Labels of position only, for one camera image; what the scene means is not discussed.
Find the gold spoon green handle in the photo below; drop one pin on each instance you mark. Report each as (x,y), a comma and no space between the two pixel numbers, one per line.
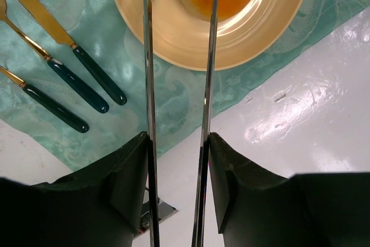
(70,78)

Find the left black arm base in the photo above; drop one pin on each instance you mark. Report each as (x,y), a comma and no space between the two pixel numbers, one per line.
(164,211)

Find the gold fork green handle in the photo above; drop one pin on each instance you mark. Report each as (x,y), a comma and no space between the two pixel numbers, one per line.
(50,104)

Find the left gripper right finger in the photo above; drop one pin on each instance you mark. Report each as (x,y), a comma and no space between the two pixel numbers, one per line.
(255,207)

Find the stainless steel tongs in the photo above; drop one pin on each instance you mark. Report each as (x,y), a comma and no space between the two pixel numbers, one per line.
(200,201)

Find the beige round plate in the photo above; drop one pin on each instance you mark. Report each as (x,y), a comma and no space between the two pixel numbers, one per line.
(246,28)

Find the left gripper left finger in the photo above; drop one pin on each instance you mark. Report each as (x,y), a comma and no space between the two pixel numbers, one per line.
(98,205)

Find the gold knife green handle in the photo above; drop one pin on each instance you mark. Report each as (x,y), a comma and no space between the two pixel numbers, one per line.
(57,32)

